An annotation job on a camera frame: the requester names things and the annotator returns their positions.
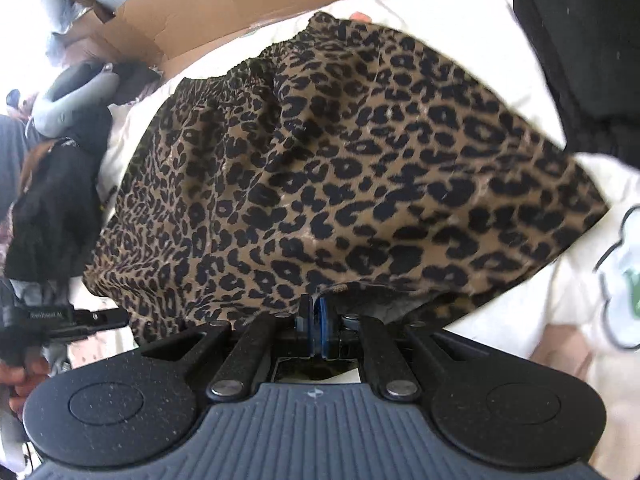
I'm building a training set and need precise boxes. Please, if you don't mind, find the black clothes pile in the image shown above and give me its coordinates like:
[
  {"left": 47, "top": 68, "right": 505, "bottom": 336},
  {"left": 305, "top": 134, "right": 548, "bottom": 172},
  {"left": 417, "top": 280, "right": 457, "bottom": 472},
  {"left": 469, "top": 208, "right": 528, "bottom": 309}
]
[{"left": 512, "top": 0, "right": 640, "bottom": 166}]

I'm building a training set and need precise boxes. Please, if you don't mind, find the person's left hand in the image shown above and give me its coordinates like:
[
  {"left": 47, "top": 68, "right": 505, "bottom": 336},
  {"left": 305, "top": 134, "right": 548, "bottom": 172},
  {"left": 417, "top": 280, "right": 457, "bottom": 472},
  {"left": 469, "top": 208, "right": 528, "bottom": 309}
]
[{"left": 0, "top": 360, "right": 53, "bottom": 413}]

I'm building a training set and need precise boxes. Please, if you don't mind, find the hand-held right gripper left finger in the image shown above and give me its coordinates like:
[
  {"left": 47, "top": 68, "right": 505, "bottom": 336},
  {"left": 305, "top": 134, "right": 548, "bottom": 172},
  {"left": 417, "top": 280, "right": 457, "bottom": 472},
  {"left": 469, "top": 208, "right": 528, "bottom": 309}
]
[{"left": 142, "top": 294, "right": 317, "bottom": 403}]

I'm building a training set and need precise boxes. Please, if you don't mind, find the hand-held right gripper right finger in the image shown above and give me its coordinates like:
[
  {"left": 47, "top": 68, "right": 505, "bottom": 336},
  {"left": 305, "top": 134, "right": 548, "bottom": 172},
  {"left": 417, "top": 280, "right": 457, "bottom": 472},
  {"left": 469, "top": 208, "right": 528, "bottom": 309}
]
[{"left": 317, "top": 299, "right": 493, "bottom": 401}]

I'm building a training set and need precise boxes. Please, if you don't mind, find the black cloth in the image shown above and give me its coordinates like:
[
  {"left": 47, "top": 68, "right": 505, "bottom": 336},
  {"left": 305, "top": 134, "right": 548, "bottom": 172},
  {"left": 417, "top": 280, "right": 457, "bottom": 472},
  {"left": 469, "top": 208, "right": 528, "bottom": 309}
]
[{"left": 5, "top": 105, "right": 116, "bottom": 281}]

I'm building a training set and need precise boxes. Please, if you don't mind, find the grey neck pillow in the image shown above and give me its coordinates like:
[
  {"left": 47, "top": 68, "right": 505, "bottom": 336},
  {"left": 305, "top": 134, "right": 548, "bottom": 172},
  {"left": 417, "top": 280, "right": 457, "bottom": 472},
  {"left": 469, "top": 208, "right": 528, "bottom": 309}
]
[{"left": 27, "top": 62, "right": 121, "bottom": 138}]

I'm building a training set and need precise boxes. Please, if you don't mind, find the leopard print skirt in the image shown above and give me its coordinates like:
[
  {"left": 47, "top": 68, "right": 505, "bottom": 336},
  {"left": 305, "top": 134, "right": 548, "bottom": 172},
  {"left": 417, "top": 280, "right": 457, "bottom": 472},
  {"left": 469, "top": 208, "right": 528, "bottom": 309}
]
[{"left": 82, "top": 10, "right": 611, "bottom": 346}]

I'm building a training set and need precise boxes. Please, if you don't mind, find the white printed bedsheet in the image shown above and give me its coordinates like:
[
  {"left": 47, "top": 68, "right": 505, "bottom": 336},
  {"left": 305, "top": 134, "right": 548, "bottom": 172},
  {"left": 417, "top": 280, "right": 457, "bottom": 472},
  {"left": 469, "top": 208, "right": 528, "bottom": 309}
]
[{"left": 95, "top": 0, "right": 640, "bottom": 480}]

